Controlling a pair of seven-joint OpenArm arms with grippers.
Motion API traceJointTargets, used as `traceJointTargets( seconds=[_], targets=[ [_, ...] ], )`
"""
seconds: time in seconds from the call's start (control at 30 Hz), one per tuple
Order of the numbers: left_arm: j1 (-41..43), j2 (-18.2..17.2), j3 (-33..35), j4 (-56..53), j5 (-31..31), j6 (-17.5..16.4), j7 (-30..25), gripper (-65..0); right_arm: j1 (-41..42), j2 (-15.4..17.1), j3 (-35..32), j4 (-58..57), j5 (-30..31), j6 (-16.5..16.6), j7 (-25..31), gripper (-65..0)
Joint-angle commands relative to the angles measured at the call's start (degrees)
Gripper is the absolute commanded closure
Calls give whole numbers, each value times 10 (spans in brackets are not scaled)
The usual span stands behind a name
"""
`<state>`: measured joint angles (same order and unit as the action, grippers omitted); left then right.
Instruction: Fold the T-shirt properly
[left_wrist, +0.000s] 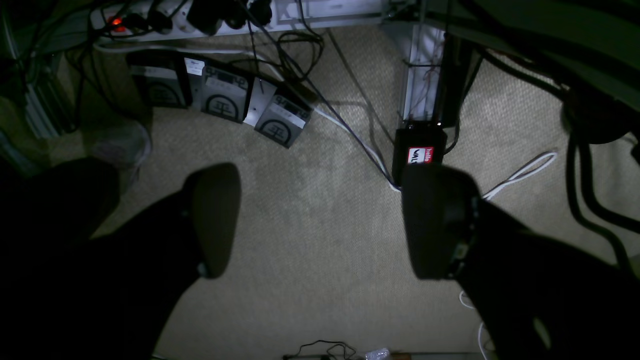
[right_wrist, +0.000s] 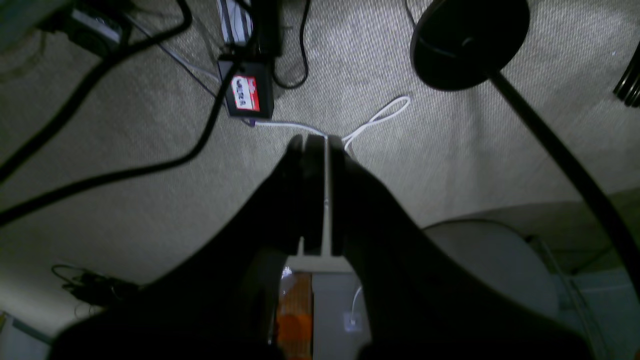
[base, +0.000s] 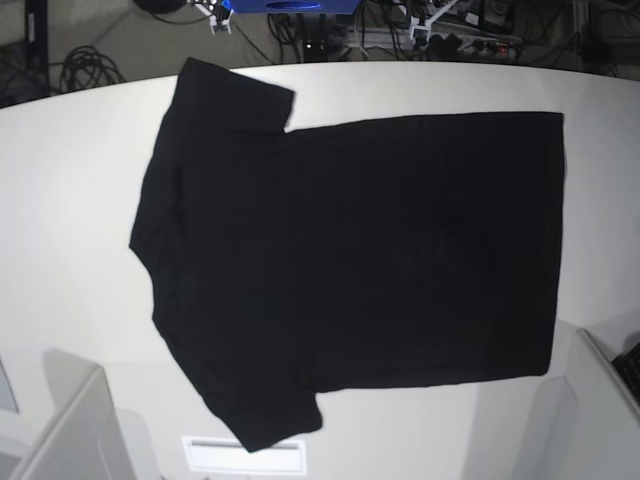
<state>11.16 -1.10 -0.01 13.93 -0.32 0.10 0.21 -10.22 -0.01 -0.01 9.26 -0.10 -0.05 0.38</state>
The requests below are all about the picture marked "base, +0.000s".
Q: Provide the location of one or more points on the white partition panel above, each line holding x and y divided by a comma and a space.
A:
577, 422
67, 426

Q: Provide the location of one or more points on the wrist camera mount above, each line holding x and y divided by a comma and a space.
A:
422, 25
217, 12

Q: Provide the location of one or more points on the black equipment rack post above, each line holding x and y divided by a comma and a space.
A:
37, 50

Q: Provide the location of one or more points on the black keyboard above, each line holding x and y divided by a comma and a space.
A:
627, 366

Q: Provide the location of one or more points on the white power strip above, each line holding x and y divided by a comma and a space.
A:
467, 42

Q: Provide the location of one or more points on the white table grommet plate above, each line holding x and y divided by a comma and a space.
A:
228, 456

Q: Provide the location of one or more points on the white partition panel right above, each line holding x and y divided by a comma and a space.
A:
577, 422

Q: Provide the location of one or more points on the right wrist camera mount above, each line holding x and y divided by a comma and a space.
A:
217, 12

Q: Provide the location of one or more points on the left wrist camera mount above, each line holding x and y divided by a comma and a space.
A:
422, 25

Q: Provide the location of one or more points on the black T-shirt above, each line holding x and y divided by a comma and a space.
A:
412, 251

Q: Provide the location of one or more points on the white partition panel left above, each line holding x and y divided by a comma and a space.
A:
67, 426

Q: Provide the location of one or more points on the blue box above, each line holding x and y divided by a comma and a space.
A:
294, 6

